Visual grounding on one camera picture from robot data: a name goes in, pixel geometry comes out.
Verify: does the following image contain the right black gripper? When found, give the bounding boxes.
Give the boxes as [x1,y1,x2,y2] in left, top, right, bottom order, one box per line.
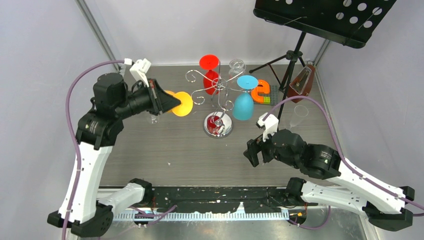
[243,126,300,169]

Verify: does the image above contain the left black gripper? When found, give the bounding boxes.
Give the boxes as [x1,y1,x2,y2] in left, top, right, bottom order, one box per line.
[115,78,182,119]

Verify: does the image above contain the yellow wine glass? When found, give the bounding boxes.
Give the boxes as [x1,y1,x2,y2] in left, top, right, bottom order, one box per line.
[165,90,194,117]

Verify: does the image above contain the clear wine glass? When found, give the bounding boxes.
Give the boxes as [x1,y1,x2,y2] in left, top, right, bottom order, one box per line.
[147,113,160,125]

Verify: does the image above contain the blue wine glass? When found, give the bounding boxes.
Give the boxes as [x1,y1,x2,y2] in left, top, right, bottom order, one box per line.
[232,75,259,121]

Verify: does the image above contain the chrome wine glass rack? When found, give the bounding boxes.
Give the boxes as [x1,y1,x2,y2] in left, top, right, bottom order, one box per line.
[185,67,246,139]

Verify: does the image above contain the clear champagne flute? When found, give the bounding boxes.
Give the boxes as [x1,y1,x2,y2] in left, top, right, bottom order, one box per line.
[288,105,309,129]

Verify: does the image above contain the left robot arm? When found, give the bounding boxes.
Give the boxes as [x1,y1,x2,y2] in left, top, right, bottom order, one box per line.
[47,73,181,238]

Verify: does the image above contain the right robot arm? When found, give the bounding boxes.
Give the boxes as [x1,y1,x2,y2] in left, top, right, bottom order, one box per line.
[243,129,415,232]

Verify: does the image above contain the red wine glass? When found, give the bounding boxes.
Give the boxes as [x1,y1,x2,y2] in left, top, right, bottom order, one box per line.
[199,54,220,96]

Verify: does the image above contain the small clear glass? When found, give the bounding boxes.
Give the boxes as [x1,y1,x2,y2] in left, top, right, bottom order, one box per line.
[228,59,246,79]

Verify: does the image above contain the green lego brick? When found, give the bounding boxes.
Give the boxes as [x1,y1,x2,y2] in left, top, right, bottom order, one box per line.
[262,96,271,105]

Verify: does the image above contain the grey lego baseplate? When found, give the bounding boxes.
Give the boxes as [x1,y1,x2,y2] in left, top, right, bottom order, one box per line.
[265,85,280,106]

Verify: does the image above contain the orange letter e toy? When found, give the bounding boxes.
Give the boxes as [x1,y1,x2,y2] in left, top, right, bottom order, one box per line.
[250,79,271,105]

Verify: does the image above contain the brown wooden metronome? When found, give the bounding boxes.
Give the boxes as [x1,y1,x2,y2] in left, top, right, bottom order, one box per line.
[287,64,316,98]

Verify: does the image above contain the black music stand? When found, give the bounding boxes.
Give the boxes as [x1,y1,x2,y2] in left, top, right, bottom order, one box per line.
[249,0,398,125]

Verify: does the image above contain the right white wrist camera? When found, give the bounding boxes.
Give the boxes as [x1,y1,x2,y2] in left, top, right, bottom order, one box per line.
[256,113,279,142]

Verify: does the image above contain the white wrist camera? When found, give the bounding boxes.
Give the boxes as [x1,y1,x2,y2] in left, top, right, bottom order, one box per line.
[256,113,279,142]
[129,58,152,87]

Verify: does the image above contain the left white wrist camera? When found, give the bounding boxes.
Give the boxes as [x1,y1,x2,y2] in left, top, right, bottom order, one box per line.
[129,58,152,87]

